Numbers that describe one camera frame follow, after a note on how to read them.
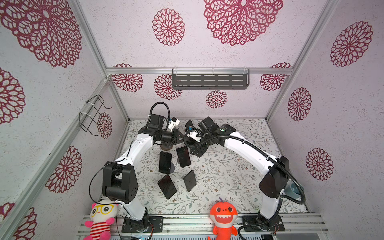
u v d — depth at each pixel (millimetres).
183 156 894
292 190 790
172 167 947
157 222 744
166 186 1021
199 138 713
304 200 403
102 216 715
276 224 729
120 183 456
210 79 973
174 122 780
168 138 730
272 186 507
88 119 752
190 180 907
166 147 1025
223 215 690
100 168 443
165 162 846
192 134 717
